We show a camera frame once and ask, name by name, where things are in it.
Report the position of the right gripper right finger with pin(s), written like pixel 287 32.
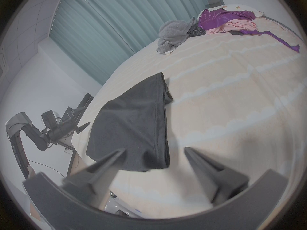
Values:
pixel 211 176

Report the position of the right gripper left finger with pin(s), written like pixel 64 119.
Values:
pixel 100 174

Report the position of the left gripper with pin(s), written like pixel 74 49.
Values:
pixel 62 128

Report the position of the black T-shirt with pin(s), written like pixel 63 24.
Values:
pixel 129 128

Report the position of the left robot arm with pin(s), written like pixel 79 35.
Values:
pixel 18 147

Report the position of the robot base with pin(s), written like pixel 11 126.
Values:
pixel 120 207

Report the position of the bed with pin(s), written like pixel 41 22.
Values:
pixel 227 92

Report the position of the black chest of drawers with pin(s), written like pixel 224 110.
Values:
pixel 86 99

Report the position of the blue-green curtain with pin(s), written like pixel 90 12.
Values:
pixel 144 8
pixel 79 44

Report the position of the ceiling air vent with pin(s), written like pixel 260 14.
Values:
pixel 3 63

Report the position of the grey garment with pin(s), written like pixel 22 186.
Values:
pixel 172 32

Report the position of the black shiny garment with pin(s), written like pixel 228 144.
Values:
pixel 196 32

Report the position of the small dark garment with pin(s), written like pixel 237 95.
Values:
pixel 236 33

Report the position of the pink garment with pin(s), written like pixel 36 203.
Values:
pixel 230 26

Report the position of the purple satin garment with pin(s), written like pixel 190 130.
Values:
pixel 215 17

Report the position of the white printed pillow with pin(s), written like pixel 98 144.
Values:
pixel 239 7

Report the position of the grey bedside table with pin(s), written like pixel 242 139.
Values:
pixel 214 1

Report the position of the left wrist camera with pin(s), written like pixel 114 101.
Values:
pixel 48 118

